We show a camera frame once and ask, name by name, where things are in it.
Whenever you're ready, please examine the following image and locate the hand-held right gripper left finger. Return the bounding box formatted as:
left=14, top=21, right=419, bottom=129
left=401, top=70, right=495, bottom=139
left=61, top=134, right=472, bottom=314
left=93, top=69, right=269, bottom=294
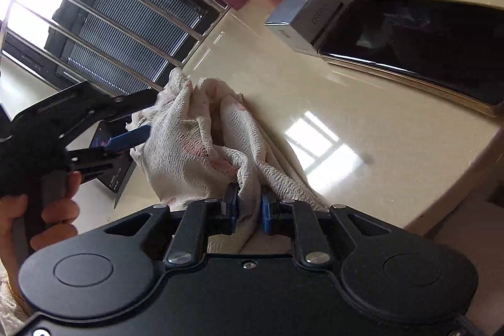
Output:
left=104, top=182, right=241, bottom=266

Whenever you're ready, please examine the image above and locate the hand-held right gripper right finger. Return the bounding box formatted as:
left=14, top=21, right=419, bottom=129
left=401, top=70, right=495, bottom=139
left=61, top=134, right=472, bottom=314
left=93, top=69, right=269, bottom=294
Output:
left=260, top=186, right=399, bottom=266

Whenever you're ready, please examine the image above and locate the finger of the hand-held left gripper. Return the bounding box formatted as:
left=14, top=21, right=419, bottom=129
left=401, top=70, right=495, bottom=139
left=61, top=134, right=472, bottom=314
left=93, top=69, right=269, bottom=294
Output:
left=103, top=124, right=153, bottom=156
left=113, top=88, right=159, bottom=121

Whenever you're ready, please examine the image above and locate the white waffle cloth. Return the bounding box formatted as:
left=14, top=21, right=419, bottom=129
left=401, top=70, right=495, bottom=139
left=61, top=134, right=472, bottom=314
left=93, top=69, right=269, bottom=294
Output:
left=129, top=67, right=328, bottom=255

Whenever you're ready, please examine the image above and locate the person's left hand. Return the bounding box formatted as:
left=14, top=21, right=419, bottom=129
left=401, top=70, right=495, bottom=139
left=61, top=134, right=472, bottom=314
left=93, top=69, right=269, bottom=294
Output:
left=0, top=170, right=83, bottom=301

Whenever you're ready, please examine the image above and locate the black flat box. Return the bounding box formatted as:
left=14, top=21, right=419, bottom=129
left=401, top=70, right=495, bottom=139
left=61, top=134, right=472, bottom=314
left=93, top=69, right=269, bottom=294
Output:
left=81, top=119, right=137, bottom=209

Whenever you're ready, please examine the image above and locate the metal window grille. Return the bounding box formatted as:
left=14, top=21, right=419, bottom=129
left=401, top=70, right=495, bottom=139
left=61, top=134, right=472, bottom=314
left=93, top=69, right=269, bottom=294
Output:
left=0, top=0, right=234, bottom=94

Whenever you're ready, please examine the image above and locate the white lace cloth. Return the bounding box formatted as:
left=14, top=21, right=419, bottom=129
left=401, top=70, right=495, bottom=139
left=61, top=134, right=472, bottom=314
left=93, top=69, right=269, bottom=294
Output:
left=0, top=267, right=37, bottom=336

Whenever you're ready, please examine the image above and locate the silver cardboard box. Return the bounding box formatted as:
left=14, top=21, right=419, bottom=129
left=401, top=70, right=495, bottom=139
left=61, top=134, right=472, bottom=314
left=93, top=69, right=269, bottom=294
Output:
left=264, top=0, right=356, bottom=58

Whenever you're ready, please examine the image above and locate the black smartphone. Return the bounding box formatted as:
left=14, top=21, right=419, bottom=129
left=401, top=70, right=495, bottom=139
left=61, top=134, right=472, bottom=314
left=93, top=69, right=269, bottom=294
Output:
left=317, top=0, right=504, bottom=117

